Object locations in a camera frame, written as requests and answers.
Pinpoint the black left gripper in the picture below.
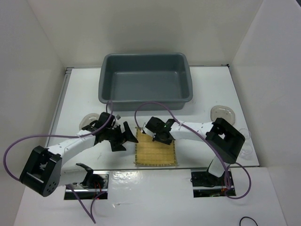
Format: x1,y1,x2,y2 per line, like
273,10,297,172
104,121,138,152

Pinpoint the yellow bamboo placemat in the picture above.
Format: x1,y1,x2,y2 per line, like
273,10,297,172
135,127,177,167

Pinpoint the clear glass plate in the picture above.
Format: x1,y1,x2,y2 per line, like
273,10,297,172
210,105,236,125
79,113,100,130

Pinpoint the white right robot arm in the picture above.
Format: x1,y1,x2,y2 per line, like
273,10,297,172
143,117,246,185

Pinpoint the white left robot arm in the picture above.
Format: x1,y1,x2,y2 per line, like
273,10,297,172
19,112,138,197

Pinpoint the grey plastic bin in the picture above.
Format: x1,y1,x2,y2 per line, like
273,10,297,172
98,53,193,111

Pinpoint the clear glass cup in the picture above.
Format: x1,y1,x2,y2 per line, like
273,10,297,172
239,128,253,159

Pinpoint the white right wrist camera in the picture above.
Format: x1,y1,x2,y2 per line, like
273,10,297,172
141,122,158,139

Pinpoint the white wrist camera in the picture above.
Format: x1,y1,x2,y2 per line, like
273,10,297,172
111,114,121,129
141,122,158,139

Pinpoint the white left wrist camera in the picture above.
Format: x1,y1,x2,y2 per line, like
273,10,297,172
111,114,121,129

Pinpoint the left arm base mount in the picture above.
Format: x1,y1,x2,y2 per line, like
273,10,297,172
70,171,110,200

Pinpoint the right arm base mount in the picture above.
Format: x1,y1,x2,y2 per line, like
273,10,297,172
190,169,236,198

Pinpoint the black cable loop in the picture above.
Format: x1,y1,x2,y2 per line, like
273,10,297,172
239,216,259,226

